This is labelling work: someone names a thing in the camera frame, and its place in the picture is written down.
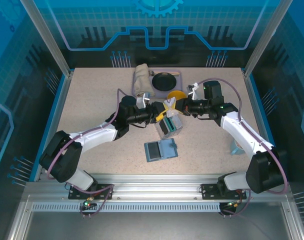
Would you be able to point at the blue card holder wallet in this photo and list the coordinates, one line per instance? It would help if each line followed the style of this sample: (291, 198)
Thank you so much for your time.
(169, 151)

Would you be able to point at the black credit card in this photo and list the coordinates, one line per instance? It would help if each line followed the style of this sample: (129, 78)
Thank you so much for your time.
(165, 127)
(153, 151)

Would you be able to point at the aluminium frame post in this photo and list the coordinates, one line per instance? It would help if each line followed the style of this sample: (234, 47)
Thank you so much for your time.
(48, 37)
(265, 37)

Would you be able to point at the small connector board with LED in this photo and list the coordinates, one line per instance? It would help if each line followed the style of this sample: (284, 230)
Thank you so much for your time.
(233, 204)
(88, 203)

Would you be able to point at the beige folded cloth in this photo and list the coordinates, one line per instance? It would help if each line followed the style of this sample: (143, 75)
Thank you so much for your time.
(143, 82)

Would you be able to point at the lavender tray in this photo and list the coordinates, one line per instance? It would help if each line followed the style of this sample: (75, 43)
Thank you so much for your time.
(180, 83)

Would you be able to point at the grey metal bottom panel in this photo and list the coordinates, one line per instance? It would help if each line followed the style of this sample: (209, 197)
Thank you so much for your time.
(152, 227)

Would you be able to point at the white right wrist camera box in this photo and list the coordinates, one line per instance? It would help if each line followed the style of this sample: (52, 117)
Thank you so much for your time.
(193, 90)

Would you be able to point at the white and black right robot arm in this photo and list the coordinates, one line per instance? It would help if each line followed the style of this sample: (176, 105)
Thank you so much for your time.
(242, 132)

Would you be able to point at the white translucent card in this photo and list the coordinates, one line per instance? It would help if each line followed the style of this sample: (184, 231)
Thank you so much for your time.
(170, 108)

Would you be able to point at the metal spoon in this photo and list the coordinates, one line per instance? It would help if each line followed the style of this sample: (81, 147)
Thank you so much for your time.
(152, 73)

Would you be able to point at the orange bowl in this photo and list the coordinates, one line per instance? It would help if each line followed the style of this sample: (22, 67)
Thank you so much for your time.
(178, 95)

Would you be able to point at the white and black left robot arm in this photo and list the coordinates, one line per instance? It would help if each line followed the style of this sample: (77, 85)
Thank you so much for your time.
(97, 133)

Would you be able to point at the clear plastic card box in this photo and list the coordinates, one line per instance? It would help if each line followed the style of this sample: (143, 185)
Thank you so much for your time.
(179, 126)

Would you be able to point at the wooden chopstick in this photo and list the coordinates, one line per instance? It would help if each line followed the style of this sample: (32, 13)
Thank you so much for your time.
(174, 72)

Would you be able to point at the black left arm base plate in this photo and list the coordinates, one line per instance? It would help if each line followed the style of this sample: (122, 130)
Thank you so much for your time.
(74, 195)

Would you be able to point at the teal credit card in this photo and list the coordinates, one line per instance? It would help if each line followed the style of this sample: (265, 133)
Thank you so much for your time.
(172, 125)

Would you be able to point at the white and blue mug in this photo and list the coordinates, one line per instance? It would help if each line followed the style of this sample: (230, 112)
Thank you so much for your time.
(235, 150)

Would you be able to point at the black round plate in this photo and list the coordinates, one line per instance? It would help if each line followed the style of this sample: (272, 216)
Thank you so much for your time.
(164, 82)

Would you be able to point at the aluminium mounting rail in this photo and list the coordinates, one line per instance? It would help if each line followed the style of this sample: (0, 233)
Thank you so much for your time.
(154, 187)

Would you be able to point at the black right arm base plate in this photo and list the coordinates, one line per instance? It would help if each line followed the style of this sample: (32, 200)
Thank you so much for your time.
(208, 192)

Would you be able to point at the aluminium table side rail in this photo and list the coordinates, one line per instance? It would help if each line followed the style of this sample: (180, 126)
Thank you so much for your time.
(257, 112)
(57, 112)

